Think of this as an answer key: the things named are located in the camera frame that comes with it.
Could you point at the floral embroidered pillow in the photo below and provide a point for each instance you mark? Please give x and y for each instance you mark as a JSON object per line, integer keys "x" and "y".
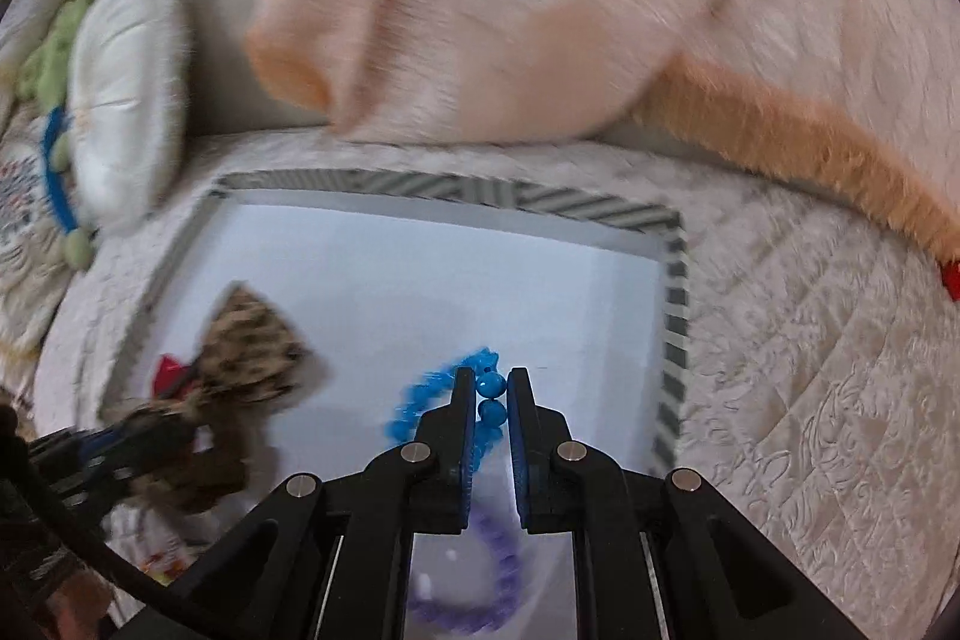
{"x": 22, "y": 197}

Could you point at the leopard print hair bow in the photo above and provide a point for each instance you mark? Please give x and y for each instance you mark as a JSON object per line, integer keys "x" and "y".
{"x": 247, "y": 340}

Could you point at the green and blue plush toy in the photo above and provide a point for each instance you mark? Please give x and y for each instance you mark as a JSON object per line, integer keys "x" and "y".
{"x": 56, "y": 55}

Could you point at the striped-rim white tray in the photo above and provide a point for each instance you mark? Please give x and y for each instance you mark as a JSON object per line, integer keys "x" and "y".
{"x": 412, "y": 280}

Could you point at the white round fringed cushion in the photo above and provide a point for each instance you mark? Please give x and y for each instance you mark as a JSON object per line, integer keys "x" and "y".
{"x": 120, "y": 100}

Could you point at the grey padded headboard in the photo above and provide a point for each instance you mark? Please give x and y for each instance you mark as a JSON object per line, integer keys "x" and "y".
{"x": 217, "y": 10}

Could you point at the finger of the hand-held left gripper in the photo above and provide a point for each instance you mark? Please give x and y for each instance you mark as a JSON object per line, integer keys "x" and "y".
{"x": 112, "y": 443}
{"x": 97, "y": 482}

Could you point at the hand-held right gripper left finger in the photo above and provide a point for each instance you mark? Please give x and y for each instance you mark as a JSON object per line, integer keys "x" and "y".
{"x": 468, "y": 419}

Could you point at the red tag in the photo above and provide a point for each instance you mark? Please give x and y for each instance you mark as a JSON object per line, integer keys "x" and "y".
{"x": 951, "y": 280}

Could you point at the peach fringed blanket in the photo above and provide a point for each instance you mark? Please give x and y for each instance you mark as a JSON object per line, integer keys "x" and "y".
{"x": 525, "y": 10}

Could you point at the red hair bow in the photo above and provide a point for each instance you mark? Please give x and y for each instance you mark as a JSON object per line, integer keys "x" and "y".
{"x": 171, "y": 374}

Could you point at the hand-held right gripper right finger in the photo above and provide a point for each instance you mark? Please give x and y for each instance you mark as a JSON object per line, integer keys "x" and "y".
{"x": 517, "y": 430}

